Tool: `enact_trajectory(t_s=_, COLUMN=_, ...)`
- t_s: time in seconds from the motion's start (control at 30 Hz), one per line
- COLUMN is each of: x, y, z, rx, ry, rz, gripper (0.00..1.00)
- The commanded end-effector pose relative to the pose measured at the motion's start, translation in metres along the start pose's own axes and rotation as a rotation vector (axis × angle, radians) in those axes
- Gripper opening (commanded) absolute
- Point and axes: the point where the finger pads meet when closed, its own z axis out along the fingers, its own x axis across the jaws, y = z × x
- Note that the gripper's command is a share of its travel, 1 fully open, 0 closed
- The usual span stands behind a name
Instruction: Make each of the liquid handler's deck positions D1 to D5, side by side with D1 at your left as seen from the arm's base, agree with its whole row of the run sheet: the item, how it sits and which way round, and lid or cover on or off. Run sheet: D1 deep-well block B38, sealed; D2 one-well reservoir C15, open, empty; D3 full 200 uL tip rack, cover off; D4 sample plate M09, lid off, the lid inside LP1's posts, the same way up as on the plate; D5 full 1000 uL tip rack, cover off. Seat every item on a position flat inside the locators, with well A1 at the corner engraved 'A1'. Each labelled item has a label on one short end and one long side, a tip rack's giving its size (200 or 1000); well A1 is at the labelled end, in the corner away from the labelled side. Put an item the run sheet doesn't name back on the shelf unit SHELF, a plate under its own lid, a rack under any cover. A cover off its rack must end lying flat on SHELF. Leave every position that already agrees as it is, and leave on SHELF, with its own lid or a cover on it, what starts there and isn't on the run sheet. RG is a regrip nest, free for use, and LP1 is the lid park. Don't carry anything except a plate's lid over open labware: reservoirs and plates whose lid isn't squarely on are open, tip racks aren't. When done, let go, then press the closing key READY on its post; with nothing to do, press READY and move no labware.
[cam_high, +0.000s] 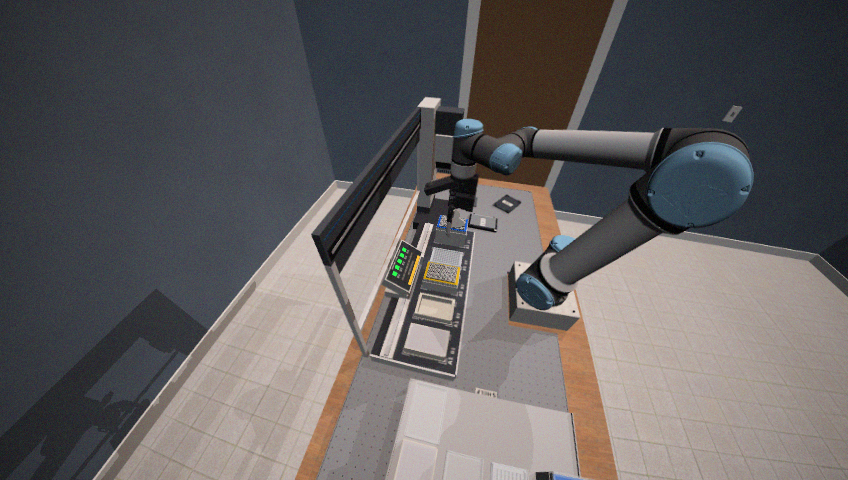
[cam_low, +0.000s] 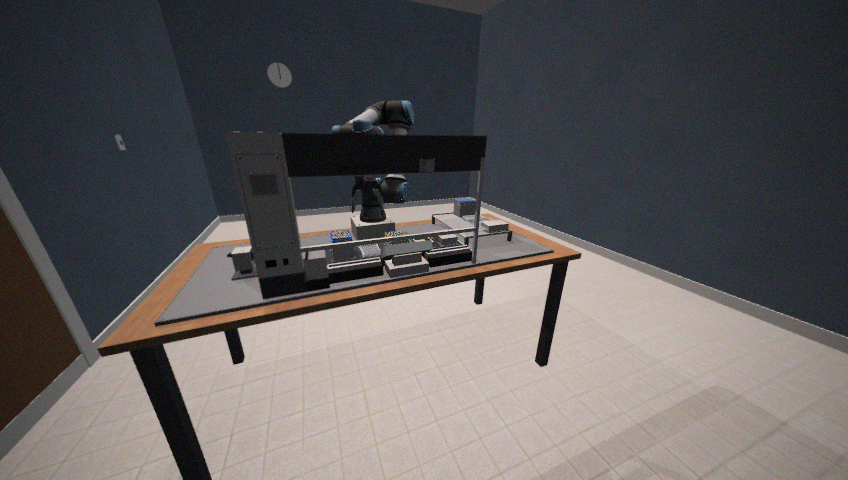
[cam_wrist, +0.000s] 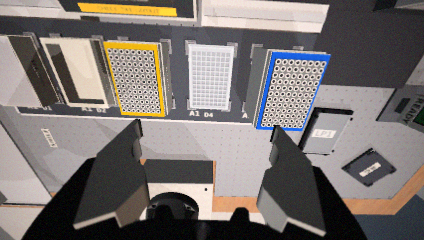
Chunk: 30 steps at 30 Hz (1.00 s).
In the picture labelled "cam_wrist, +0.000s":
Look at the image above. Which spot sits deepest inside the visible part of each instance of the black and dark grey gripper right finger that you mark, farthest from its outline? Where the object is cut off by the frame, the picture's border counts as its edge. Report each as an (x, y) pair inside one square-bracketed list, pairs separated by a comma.
[(297, 199)]

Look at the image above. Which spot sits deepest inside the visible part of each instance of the grey rectangular panel with label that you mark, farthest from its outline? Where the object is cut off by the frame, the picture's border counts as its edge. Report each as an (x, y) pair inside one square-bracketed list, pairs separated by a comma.
[(325, 132)]

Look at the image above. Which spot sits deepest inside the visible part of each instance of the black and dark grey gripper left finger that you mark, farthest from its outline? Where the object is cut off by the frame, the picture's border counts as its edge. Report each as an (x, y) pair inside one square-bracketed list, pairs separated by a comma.
[(107, 192)]

